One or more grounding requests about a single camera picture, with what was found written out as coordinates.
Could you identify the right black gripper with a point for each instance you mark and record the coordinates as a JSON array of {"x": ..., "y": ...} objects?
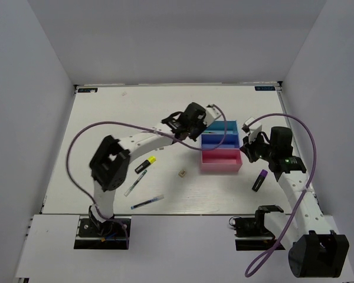
[{"x": 247, "y": 148}]

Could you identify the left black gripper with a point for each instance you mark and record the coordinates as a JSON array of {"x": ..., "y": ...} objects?
[{"x": 203, "y": 126}]

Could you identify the yellow cap black highlighter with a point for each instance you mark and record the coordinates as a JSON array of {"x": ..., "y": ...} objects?
[{"x": 144, "y": 165}]

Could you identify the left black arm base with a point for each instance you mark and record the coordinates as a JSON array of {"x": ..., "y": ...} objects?
[{"x": 113, "y": 237}]

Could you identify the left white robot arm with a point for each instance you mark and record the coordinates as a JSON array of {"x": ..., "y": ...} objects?
[{"x": 111, "y": 161}]

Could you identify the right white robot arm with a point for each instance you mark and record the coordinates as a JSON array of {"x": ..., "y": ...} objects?
[{"x": 315, "y": 249}]

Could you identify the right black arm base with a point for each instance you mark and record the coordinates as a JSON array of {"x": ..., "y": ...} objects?
[{"x": 250, "y": 232}]

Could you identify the purple cap black highlighter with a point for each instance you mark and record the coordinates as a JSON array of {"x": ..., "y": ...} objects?
[{"x": 259, "y": 181}]

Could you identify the three-colour compartment box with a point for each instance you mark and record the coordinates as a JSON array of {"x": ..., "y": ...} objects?
[{"x": 223, "y": 150}]

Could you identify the small beige eraser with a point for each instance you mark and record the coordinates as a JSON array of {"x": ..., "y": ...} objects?
[{"x": 182, "y": 173}]

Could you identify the right blue corner label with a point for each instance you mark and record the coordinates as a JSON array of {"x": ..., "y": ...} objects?
[{"x": 264, "y": 88}]

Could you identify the blue corner label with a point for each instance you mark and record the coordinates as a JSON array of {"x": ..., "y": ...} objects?
[
  {"x": 87, "y": 90},
  {"x": 264, "y": 88}
]

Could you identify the blue clear pen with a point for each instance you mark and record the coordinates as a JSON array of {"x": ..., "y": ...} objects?
[{"x": 155, "y": 199}]

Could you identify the green clear pen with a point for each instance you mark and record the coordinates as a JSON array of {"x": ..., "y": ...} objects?
[{"x": 135, "y": 183}]

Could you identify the left blue corner label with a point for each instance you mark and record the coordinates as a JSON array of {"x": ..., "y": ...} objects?
[{"x": 87, "y": 90}]

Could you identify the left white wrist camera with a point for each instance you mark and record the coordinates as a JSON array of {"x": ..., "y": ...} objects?
[{"x": 211, "y": 114}]

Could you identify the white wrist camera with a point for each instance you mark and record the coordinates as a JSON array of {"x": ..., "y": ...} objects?
[
  {"x": 211, "y": 114},
  {"x": 251, "y": 128}
]

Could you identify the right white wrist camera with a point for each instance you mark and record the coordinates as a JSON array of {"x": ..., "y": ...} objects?
[{"x": 251, "y": 128}]

